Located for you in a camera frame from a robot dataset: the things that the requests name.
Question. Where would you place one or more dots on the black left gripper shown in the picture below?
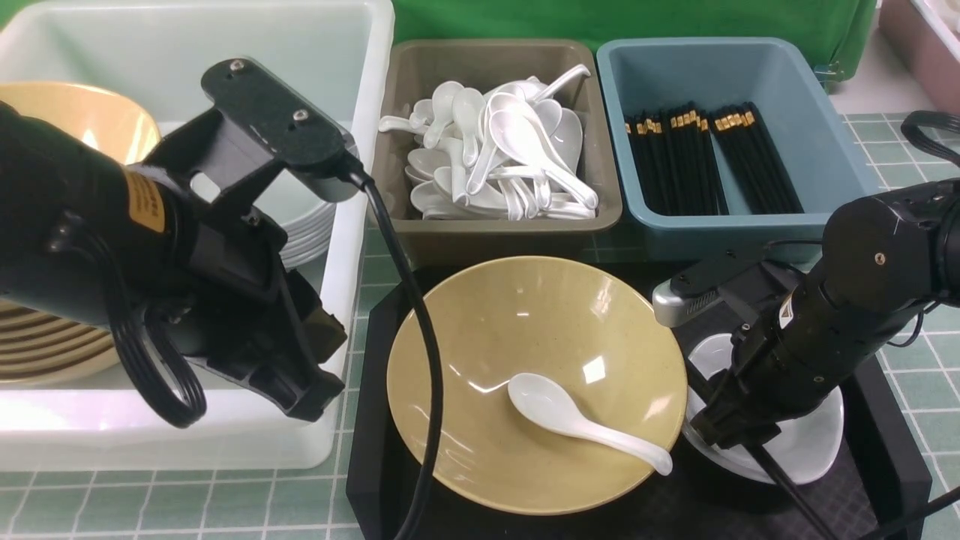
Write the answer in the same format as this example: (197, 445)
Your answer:
(246, 317)

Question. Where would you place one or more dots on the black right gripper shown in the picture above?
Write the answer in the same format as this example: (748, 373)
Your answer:
(802, 349)

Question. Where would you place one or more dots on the white square side dish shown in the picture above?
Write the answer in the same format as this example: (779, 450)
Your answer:
(806, 448)

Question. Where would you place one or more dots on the black chopstick pair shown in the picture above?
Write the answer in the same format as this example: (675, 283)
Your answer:
(702, 387)

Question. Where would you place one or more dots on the yellow noodle bowl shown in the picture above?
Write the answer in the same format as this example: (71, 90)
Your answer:
(587, 330)

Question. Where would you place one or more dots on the white ceramic soup spoon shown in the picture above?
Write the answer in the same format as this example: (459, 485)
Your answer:
(546, 404)

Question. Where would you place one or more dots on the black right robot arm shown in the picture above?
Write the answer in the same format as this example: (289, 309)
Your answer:
(885, 259)

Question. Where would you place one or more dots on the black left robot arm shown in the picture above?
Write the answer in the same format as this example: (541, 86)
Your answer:
(172, 258)

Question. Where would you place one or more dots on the stack of white dishes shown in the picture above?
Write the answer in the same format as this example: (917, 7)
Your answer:
(306, 219)

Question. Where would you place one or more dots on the black serving tray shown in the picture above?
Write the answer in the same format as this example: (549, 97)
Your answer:
(879, 476)

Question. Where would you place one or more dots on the right bundle black chopsticks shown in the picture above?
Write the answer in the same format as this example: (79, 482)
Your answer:
(754, 160)

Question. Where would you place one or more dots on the bundle black chopsticks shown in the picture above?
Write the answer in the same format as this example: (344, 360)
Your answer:
(676, 161)
(754, 160)

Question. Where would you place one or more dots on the stack of yellow bowls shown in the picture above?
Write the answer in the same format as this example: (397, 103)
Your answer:
(39, 348)

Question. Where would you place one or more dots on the blue plastic bin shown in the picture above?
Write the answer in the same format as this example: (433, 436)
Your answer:
(826, 167)

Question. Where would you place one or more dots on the left bundle black chopsticks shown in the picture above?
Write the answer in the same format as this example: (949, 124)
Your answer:
(676, 161)

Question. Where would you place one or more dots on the large white plastic tub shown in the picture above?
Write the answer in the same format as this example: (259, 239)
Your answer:
(333, 53)

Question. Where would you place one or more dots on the brown plastic bin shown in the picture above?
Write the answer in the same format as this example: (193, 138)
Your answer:
(415, 68)

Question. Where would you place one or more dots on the pile of white spoons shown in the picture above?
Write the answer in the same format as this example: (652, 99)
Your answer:
(511, 153)

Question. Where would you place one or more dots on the green cloth backdrop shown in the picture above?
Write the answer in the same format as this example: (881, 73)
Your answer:
(829, 34)

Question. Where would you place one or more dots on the pink bin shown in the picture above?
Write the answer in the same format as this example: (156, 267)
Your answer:
(924, 35)

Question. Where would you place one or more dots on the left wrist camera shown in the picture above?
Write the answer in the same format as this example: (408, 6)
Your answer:
(305, 141)

